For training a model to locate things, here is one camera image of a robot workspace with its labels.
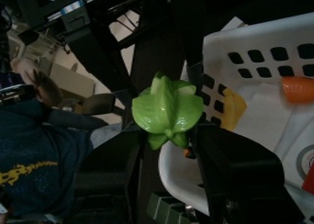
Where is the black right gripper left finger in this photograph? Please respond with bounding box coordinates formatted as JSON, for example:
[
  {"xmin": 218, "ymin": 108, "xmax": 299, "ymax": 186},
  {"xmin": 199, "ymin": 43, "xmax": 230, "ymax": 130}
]
[{"xmin": 71, "ymin": 125, "xmax": 145, "ymax": 224}]

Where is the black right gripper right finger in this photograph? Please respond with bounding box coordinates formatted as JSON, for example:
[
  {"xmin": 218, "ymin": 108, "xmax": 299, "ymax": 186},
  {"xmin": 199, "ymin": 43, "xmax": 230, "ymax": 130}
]
[{"xmin": 187, "ymin": 123, "xmax": 306, "ymax": 224}]

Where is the green starfruit toy piece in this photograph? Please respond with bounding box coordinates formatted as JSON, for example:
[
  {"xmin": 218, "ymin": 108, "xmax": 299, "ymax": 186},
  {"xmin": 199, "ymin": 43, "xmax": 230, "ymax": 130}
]
[{"xmin": 129, "ymin": 71, "xmax": 204, "ymax": 151}]

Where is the red flat toy piece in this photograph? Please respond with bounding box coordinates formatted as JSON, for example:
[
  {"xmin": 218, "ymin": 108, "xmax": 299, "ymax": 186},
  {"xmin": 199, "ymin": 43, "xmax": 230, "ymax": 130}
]
[{"xmin": 300, "ymin": 162, "xmax": 314, "ymax": 196}]

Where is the person in dark blue sweater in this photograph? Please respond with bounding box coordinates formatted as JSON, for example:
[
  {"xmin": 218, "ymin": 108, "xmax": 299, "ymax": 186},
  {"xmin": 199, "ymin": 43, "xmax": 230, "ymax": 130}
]
[{"xmin": 0, "ymin": 56, "xmax": 124, "ymax": 224}]

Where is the dark green ribbed block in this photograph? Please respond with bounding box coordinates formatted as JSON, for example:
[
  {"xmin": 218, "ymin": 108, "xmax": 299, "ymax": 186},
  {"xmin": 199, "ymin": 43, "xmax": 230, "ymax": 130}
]
[{"xmin": 144, "ymin": 190, "xmax": 194, "ymax": 224}]

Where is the black chair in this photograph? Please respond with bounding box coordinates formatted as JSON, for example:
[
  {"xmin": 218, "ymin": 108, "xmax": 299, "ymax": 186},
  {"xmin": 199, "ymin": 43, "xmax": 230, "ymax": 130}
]
[{"xmin": 75, "ymin": 93, "xmax": 119, "ymax": 116}]

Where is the yellow toy piece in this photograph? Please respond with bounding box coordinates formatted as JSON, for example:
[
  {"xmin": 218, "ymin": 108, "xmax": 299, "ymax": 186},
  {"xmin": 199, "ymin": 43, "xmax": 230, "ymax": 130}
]
[{"xmin": 219, "ymin": 87, "xmax": 248, "ymax": 132}]

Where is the orange toy carrot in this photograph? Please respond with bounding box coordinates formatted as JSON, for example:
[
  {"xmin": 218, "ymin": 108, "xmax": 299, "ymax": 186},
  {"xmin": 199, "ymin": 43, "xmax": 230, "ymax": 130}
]
[{"xmin": 279, "ymin": 75, "xmax": 314, "ymax": 106}]

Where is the white plastic perforated basket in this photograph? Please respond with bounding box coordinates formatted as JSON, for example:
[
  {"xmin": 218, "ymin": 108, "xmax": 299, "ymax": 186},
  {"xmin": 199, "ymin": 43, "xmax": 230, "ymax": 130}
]
[{"xmin": 156, "ymin": 12, "xmax": 314, "ymax": 224}]

